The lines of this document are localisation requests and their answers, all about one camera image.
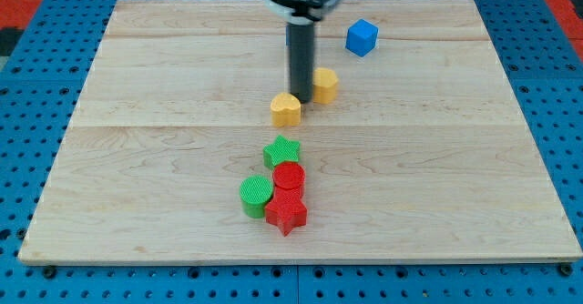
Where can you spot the green star block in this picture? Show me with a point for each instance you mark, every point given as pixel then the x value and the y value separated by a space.
pixel 281 150

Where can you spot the red cylinder block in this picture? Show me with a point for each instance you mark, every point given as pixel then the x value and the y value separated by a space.
pixel 289 176

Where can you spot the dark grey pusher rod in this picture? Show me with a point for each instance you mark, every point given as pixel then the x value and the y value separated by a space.
pixel 300 49

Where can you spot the wooden board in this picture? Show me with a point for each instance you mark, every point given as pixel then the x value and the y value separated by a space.
pixel 423 156

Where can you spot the yellow hexagon block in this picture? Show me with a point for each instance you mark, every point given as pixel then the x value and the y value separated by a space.
pixel 325 85

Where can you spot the green cylinder block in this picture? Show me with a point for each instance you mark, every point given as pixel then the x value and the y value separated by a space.
pixel 255 193

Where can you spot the yellow heart block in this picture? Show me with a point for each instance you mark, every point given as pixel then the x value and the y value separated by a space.
pixel 286 110

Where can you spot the red star block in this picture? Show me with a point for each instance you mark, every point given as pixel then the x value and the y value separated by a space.
pixel 286 210

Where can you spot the blue cube block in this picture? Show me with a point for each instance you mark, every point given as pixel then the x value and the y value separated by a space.
pixel 361 37

